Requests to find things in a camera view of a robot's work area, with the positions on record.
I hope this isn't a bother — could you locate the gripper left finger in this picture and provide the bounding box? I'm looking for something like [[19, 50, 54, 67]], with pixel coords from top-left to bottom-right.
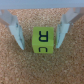
[[0, 9, 26, 51]]

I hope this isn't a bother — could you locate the yellow block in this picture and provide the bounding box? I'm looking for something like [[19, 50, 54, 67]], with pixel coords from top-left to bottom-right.
[[31, 26, 55, 54]]

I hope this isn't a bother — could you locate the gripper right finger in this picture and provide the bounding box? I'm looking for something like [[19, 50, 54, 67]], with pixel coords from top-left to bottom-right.
[[54, 7, 84, 50]]

